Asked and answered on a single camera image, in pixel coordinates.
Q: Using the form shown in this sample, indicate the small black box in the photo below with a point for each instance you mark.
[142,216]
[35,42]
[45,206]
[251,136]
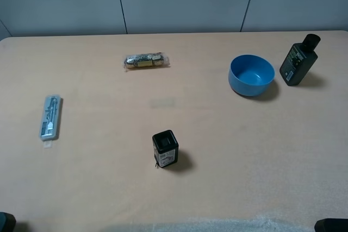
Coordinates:
[165,148]

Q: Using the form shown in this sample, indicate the black object bottom right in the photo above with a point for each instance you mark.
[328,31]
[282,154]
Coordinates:
[331,225]

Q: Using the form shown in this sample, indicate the black object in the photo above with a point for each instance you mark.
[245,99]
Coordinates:
[7,222]
[331,225]

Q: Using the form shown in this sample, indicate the black object bottom left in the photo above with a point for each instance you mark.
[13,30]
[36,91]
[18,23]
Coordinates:
[7,222]

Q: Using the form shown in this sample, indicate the blue plastic bowl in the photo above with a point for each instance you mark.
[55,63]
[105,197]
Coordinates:
[250,75]

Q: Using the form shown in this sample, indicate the clear plastic tool case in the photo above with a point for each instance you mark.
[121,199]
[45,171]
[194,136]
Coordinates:
[50,120]

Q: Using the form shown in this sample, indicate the black bottle with label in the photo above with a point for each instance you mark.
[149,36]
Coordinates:
[299,60]

